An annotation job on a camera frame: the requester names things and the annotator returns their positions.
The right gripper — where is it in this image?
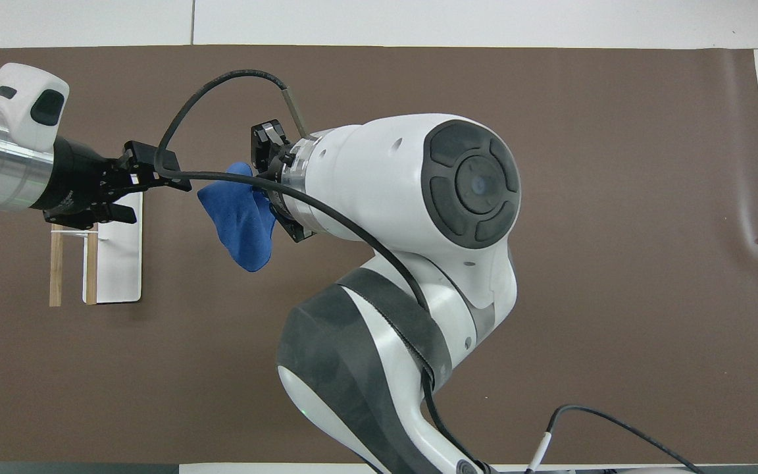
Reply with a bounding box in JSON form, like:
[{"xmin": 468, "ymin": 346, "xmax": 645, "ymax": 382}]
[{"xmin": 251, "ymin": 119, "xmax": 318, "ymax": 244}]

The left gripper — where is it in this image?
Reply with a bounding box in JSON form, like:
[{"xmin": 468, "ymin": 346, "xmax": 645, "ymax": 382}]
[{"xmin": 41, "ymin": 136, "xmax": 193, "ymax": 230}]

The blue towel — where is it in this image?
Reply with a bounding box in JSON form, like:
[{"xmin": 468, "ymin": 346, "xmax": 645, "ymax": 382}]
[{"xmin": 196, "ymin": 161, "xmax": 278, "ymax": 273}]

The wooden rack with white base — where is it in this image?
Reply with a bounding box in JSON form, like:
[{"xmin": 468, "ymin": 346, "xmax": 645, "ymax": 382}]
[{"xmin": 49, "ymin": 190, "xmax": 144, "ymax": 308}]

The black cable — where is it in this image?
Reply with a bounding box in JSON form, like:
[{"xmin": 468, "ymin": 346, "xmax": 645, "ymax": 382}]
[
  {"xmin": 154, "ymin": 70, "xmax": 493, "ymax": 474},
  {"xmin": 526, "ymin": 404, "xmax": 707, "ymax": 474}
]

